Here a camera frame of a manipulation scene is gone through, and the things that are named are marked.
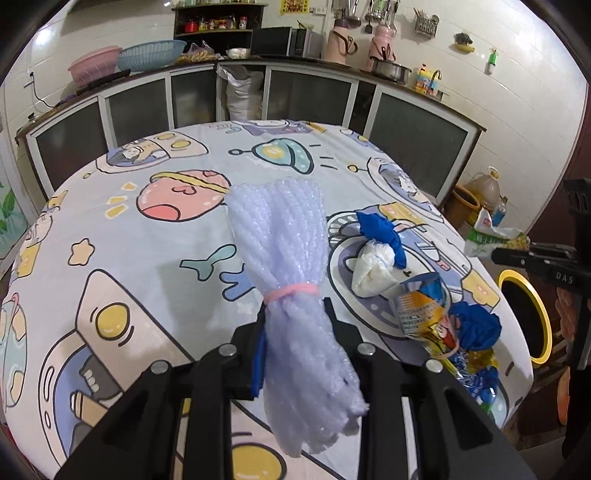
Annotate pink thermos with red strap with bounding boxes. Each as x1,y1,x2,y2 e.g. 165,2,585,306
367,24,397,70

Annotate black microwave oven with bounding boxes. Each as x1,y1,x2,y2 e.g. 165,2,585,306
249,26,321,60

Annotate crumpled blue yellow wrapper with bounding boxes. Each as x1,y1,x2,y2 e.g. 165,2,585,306
443,348,502,414

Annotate pink thermos with brown strap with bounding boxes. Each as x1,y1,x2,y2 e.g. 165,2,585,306
325,17,358,64

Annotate steel cooking pot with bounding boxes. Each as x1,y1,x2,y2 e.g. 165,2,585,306
369,58,412,86

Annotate brown bucket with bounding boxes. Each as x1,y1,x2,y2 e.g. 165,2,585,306
444,185,481,230

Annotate pink plastic basin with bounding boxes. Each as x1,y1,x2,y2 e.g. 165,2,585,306
68,45,123,88

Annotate row of red seasoning jars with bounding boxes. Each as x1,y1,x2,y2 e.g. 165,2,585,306
185,16,249,32

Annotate wall rack with utensils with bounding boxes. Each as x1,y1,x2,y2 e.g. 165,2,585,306
332,0,402,34

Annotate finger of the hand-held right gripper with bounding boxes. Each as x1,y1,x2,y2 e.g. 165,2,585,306
491,244,578,272

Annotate wire chopstick holder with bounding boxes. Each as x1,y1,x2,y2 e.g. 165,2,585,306
412,8,440,37

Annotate black induction cooktop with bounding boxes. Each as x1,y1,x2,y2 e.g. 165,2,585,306
76,69,133,96

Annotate yellow dish soap bottle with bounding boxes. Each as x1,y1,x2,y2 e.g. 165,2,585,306
416,64,441,96

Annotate kitchen counter cabinets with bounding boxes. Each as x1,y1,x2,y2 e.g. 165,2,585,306
15,55,488,211

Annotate bubble wrap bundle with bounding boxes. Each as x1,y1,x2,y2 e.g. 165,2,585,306
225,178,371,459

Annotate black bin with yellow rim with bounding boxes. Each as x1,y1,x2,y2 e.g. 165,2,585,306
498,269,553,366

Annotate flower painted glass door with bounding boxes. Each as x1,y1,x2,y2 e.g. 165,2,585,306
0,138,28,265

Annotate blue plastic basket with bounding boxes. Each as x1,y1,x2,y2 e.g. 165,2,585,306
116,39,188,73

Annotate cartoon printed tablecloth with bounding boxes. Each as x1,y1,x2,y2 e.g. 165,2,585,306
0,119,536,480

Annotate large oil jug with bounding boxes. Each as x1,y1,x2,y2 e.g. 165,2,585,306
464,168,502,214

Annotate white woven sack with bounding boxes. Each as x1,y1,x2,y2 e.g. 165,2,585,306
221,65,265,123

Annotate dark corner shelf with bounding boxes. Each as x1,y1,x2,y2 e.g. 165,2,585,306
172,2,269,54

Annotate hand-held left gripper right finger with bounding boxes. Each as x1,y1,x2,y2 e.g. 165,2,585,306
323,298,539,480

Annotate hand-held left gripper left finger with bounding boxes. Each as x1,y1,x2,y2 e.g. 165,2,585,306
55,307,269,480

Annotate clear bag of snacks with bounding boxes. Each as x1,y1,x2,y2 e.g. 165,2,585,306
178,41,218,64

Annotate white and blue plastic bag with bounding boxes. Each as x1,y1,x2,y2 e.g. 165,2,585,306
351,210,408,297

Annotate large green milk carton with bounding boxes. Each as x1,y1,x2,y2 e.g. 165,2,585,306
464,208,513,258

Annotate pink rubber band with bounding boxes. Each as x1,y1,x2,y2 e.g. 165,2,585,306
264,284,320,304

